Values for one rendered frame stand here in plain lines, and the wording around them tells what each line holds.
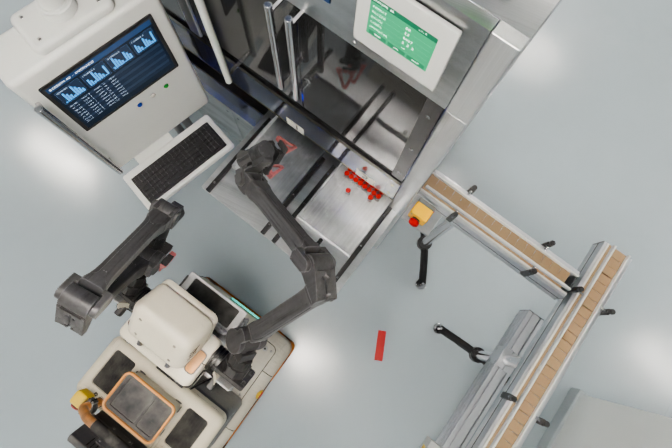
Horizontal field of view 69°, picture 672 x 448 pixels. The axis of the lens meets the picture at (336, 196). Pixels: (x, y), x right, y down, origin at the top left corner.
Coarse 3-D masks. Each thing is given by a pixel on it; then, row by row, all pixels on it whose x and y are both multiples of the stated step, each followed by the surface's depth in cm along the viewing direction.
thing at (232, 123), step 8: (208, 96) 244; (208, 104) 259; (216, 104) 247; (208, 112) 275; (216, 112) 262; (224, 112) 250; (232, 112) 238; (216, 120) 279; (224, 120) 265; (232, 120) 253; (240, 120) 241; (224, 128) 283; (232, 128) 269; (240, 128) 256; (248, 128) 244; (240, 136) 272
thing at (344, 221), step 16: (336, 176) 200; (320, 192) 198; (336, 192) 198; (352, 192) 198; (304, 208) 193; (320, 208) 196; (336, 208) 196; (352, 208) 196; (368, 208) 196; (384, 208) 193; (320, 224) 194; (336, 224) 194; (352, 224) 195; (368, 224) 195; (336, 240) 193; (352, 240) 193
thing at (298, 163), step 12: (276, 120) 205; (264, 132) 203; (276, 132) 204; (288, 132) 204; (252, 144) 200; (276, 144) 202; (300, 144) 203; (312, 144) 203; (288, 156) 201; (300, 156) 201; (312, 156) 201; (276, 168) 200; (288, 168) 200; (300, 168) 200; (276, 180) 198; (288, 180) 198; (300, 180) 195; (276, 192) 197; (288, 192) 197
